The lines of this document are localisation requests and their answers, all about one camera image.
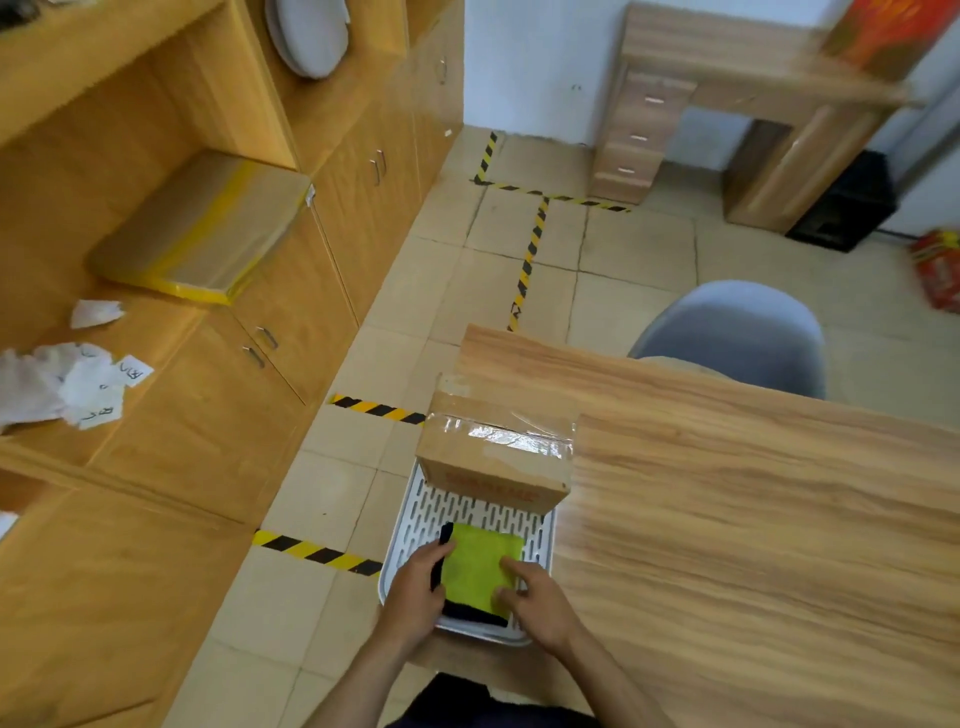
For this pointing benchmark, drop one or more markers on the taped cardboard box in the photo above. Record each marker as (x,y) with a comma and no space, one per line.
(491,457)

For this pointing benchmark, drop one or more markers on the person's left thumb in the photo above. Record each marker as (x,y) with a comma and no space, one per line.
(439,551)

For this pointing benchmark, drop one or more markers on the pile of white paper scraps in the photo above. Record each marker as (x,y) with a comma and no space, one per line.
(52,382)

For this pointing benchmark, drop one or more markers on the red orange painting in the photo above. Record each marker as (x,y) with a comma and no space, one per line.
(889,34)

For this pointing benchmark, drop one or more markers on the person's right thumb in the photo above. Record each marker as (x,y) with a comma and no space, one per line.
(506,598)

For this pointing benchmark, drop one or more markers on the grey plastic chair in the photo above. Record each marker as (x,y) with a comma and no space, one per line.
(739,334)

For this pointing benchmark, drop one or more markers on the crumpled white paper piece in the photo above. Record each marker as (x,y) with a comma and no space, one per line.
(94,313)

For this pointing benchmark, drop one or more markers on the wooden desk with drawers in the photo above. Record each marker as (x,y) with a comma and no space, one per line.
(750,67)

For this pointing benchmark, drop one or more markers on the wooden wall cabinet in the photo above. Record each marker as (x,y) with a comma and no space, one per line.
(150,487)

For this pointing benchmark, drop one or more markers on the brown parcel with yellow tape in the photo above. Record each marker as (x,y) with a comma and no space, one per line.
(206,225)

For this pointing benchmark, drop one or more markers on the person's right forearm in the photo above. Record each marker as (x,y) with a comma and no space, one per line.
(611,690)

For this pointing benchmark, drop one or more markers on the white round cushion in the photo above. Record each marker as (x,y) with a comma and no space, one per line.
(309,34)

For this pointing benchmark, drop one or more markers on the person's left hand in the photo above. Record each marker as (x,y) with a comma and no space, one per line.
(409,600)

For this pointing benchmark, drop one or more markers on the person's left forearm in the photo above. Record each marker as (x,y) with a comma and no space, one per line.
(360,686)

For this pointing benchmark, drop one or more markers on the person's dark trousers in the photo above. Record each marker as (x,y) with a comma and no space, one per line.
(480,705)

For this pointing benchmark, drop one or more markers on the black bin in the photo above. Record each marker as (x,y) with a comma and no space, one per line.
(844,206)

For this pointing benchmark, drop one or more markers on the yellow-green cloth with black edge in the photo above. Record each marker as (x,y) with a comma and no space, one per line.
(476,566)

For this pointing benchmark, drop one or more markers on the red packet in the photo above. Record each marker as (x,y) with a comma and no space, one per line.
(941,270)

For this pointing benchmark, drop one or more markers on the white slotted plastic tray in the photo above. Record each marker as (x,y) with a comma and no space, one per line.
(420,525)

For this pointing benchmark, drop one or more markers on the yellow black floor tape strip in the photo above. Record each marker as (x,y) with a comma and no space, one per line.
(319,553)
(379,409)
(531,255)
(547,197)

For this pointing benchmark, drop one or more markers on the person's right hand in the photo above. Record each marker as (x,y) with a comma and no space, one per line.
(544,611)

